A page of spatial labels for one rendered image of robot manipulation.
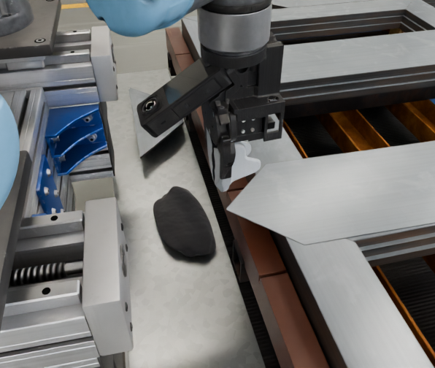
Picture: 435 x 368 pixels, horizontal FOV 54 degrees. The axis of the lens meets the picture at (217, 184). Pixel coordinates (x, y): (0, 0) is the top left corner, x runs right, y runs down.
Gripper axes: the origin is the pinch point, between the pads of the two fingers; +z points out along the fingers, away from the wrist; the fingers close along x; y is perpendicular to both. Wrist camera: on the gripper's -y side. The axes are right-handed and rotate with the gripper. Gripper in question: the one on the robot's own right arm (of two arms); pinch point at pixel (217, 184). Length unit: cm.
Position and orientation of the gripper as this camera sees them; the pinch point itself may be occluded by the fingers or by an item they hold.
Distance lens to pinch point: 58.7
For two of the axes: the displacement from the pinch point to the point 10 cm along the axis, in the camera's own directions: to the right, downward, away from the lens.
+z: 0.1, 7.3, 6.8
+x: -2.9, -6.5, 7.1
